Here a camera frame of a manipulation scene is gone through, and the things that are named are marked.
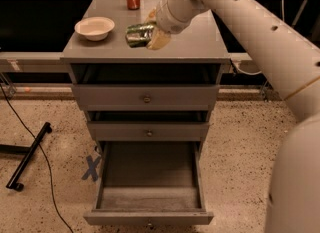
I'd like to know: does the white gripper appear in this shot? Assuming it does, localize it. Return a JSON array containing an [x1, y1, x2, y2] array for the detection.
[[145, 0, 190, 50]]

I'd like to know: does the green soda can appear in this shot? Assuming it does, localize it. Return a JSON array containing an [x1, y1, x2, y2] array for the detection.
[[125, 22, 155, 48]]

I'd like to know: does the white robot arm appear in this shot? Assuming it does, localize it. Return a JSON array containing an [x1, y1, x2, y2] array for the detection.
[[147, 0, 320, 233]]

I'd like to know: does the grey drawer cabinet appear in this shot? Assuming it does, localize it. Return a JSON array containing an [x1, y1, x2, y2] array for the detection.
[[63, 0, 230, 147]]

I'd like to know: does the grey top drawer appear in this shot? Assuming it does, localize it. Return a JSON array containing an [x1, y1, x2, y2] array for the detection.
[[72, 63, 220, 111]]

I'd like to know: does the grey drawer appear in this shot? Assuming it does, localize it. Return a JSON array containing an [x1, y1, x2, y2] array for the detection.
[[87, 111, 209, 141], [72, 63, 220, 111], [84, 142, 213, 226]]

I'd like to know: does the grey middle drawer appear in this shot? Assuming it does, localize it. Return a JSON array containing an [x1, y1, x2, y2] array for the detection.
[[87, 111, 209, 141]]

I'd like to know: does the grey bottom drawer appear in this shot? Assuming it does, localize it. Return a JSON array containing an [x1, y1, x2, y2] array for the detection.
[[84, 142, 213, 226]]

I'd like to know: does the white bowl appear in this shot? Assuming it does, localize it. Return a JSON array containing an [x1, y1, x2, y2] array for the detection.
[[74, 17, 115, 41]]

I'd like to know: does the blue tape cross mark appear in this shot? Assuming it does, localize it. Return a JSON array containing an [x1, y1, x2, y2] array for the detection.
[[81, 155, 101, 182]]

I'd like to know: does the black metal stand leg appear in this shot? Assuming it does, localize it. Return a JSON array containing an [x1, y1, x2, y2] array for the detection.
[[0, 122, 52, 192]]

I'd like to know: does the grey metal frame rail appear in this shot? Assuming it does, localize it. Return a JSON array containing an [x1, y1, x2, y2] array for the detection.
[[0, 52, 259, 74]]

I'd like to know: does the black floor cable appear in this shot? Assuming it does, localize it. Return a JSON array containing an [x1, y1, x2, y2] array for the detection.
[[0, 86, 75, 233]]

